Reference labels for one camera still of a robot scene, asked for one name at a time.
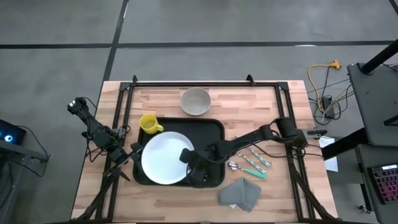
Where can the beige ceramic bowl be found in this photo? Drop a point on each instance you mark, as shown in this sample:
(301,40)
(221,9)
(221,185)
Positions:
(196,101)

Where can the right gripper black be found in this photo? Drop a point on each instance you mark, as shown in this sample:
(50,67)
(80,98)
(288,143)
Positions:
(206,158)

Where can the black desk support beam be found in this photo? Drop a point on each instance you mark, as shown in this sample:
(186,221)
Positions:
(342,144)

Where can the black wrist camera block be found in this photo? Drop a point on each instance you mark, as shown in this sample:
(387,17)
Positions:
(187,155)

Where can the black keyboard table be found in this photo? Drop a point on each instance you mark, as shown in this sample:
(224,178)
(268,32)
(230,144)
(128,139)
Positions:
(363,155)

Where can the black plastic tray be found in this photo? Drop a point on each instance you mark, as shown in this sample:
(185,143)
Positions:
(205,130)

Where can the black device with blue light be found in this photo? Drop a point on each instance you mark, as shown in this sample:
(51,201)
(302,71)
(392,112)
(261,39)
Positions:
(11,132)

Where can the white paper sheet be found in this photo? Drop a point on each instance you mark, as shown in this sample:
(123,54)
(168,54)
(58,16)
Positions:
(331,163)

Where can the yellow plastic mug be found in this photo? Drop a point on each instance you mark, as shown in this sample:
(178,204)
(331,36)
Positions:
(148,124)

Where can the grey metal stand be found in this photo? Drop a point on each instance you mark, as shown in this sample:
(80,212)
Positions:
(21,154)

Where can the black diagonal pole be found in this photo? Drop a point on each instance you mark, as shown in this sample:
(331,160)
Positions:
(379,57)

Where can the black aluminium table frame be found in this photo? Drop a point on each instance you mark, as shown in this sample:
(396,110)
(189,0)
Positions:
(202,84)

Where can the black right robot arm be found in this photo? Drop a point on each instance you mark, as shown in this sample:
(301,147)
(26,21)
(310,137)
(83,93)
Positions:
(242,138)

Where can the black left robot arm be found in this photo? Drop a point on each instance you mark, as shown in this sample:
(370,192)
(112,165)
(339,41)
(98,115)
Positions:
(93,124)

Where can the black backlit keyboard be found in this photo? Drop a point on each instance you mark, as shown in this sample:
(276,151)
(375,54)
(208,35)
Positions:
(387,183)

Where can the black power adapter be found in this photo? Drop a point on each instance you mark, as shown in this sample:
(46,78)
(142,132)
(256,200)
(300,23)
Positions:
(328,104)

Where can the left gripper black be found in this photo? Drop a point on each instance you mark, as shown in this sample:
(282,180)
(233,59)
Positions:
(122,155)

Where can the grey desk top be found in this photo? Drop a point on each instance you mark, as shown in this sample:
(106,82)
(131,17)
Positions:
(376,102)

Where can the white round plate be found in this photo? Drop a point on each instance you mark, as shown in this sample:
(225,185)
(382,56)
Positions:
(164,158)

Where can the grey cloth napkin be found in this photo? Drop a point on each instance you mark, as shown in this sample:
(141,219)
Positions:
(241,194)

